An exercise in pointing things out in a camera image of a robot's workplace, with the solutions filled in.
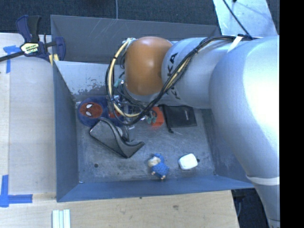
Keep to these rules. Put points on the blue and red mask toy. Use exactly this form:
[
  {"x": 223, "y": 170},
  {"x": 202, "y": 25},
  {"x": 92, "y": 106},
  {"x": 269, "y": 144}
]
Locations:
[{"x": 91, "y": 110}]

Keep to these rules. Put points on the orange round toy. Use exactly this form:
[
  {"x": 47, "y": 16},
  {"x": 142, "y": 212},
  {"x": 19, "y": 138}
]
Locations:
[{"x": 158, "y": 119}]

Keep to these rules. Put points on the black flat pouch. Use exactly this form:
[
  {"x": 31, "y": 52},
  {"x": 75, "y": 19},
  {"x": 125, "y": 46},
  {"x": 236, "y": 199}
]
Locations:
[{"x": 180, "y": 116}]

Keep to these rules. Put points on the grey metal bin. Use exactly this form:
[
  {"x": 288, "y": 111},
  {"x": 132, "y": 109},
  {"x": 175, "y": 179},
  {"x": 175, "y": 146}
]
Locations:
[{"x": 166, "y": 146}]

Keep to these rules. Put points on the blue toy figure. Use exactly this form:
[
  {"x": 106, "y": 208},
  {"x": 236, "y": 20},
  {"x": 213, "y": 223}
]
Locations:
[{"x": 160, "y": 168}]

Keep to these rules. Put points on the white rounded box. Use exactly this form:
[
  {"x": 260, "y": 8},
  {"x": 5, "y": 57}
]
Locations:
[{"x": 188, "y": 161}]

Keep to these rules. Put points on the pale wood flat board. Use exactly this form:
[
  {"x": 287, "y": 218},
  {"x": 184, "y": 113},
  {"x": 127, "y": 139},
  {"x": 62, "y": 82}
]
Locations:
[{"x": 31, "y": 127}]

